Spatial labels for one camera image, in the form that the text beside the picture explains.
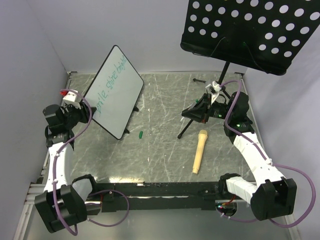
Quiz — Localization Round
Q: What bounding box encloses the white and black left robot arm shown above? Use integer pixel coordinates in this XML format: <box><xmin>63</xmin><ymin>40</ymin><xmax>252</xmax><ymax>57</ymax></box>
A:
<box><xmin>34</xmin><ymin>102</ymin><xmax>99</xmax><ymax>233</ymax></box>

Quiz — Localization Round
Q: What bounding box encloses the white whiteboard with black frame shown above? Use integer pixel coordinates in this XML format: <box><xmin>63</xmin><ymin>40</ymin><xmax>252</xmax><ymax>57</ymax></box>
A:
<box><xmin>84</xmin><ymin>45</ymin><xmax>144</xmax><ymax>140</ymax></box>

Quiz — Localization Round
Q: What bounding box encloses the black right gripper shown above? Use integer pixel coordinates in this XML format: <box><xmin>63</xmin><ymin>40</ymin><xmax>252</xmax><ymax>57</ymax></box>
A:
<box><xmin>181</xmin><ymin>93</ymin><xmax>234</xmax><ymax>124</ymax></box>

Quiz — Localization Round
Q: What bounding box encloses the beige microphone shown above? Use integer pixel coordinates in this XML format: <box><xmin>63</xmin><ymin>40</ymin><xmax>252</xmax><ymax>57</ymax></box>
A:
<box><xmin>192</xmin><ymin>130</ymin><xmax>208</xmax><ymax>174</ymax></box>

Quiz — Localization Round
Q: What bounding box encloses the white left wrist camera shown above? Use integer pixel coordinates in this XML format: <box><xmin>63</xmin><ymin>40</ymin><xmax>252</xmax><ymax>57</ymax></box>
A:
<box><xmin>60</xmin><ymin>90</ymin><xmax>82</xmax><ymax>109</ymax></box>

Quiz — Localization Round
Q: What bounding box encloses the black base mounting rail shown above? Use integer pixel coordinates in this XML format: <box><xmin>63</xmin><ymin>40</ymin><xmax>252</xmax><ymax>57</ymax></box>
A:
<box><xmin>87</xmin><ymin>181</ymin><xmax>234</xmax><ymax>213</ymax></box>

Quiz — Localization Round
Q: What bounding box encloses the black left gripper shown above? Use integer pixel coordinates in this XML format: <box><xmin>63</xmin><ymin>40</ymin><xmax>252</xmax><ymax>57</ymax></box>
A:
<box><xmin>63</xmin><ymin>101</ymin><xmax>95</xmax><ymax>129</ymax></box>

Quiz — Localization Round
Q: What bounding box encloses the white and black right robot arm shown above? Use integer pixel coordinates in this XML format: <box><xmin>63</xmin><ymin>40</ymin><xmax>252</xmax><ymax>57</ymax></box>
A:
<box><xmin>181</xmin><ymin>91</ymin><xmax>297</xmax><ymax>221</ymax></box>

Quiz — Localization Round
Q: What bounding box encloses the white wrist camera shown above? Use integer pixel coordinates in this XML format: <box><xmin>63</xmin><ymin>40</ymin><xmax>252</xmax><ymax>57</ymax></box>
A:
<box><xmin>60</xmin><ymin>90</ymin><xmax>82</xmax><ymax>109</ymax></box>
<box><xmin>205</xmin><ymin>81</ymin><xmax>222</xmax><ymax>105</ymax></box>

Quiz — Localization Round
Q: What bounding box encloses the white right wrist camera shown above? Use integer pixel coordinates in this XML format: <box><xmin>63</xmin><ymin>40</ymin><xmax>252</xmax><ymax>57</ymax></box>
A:
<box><xmin>205</xmin><ymin>81</ymin><xmax>222</xmax><ymax>105</ymax></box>

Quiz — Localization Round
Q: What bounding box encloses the black perforated music stand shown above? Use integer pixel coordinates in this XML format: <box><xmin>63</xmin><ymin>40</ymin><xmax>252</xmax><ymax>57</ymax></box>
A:
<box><xmin>176</xmin><ymin>0</ymin><xmax>320</xmax><ymax>139</ymax></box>

